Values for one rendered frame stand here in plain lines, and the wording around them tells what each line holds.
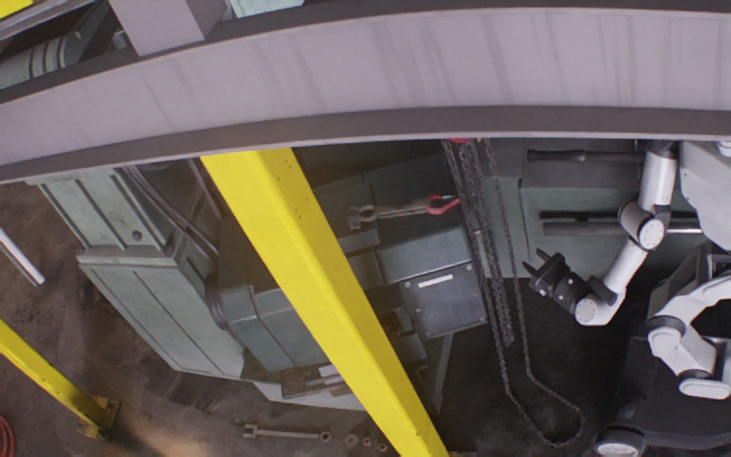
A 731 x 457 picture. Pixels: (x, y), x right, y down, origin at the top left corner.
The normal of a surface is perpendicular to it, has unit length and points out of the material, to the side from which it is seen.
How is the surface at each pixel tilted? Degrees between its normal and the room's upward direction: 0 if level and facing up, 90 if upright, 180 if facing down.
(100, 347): 0
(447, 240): 45
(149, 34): 90
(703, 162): 51
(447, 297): 90
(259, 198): 90
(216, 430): 0
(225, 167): 90
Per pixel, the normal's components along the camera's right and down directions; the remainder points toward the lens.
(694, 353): 0.53, -0.27
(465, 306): 0.11, 0.74
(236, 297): -0.12, 0.09
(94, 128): -0.21, 0.79
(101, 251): -0.28, -0.61
